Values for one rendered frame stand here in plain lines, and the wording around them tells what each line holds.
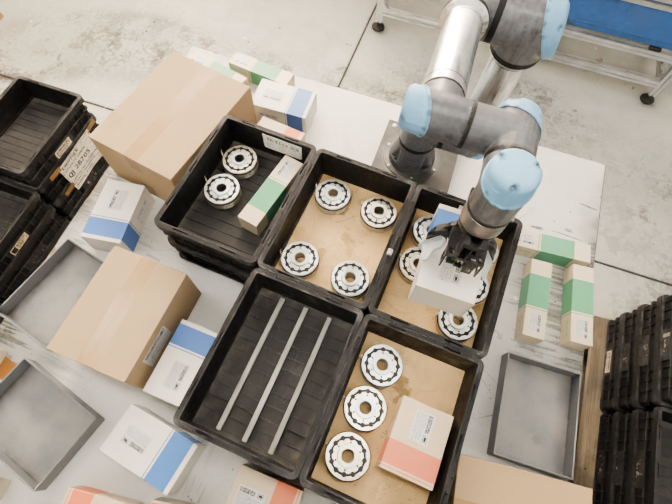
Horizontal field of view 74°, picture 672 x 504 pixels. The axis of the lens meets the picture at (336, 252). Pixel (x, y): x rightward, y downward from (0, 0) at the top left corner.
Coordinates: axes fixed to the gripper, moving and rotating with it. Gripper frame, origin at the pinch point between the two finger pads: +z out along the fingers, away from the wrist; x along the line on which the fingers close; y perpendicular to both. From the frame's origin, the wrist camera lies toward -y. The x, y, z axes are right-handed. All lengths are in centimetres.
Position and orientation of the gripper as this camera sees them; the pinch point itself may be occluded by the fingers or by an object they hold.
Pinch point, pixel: (452, 256)
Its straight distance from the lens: 97.1
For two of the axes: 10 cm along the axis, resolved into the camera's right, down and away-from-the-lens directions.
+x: 9.4, 3.1, -1.1
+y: -3.3, 8.6, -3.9
